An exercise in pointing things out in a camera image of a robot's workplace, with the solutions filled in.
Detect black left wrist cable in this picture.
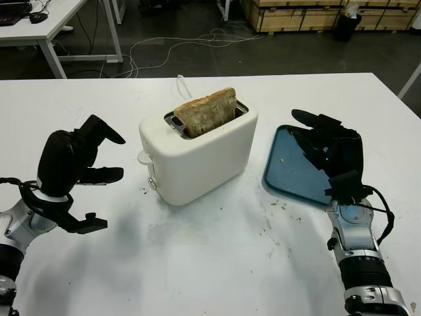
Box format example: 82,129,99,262
0,176,37,191

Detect white floor cable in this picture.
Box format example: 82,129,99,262
126,28,264,78

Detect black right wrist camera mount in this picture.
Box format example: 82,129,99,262
348,184,372,204

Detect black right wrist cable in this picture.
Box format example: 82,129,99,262
355,186,395,248

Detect white toaster lever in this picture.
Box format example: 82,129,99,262
136,150,154,165

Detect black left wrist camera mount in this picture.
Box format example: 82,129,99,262
19,182,109,234

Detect white toaster cord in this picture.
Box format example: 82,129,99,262
176,74,191,99

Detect black trash bin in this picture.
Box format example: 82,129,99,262
334,11,362,43

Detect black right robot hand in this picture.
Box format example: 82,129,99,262
291,109,364,202

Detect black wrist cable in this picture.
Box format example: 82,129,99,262
0,176,37,191
355,186,395,248

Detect blue plastic tray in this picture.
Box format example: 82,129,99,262
262,124,333,207

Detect white two-slot toaster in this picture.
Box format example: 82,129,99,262
137,95,260,207

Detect white office desk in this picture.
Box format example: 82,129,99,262
0,0,124,80

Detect wooden crates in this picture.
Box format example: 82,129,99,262
241,0,421,33

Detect white table leg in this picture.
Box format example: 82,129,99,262
397,62,421,99

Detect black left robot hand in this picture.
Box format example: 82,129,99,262
35,114,126,198

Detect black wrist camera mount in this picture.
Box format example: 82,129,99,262
19,182,109,234
348,184,372,204

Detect black laptop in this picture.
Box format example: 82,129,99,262
0,0,34,27

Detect brown bread slice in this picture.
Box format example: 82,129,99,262
173,87,237,138

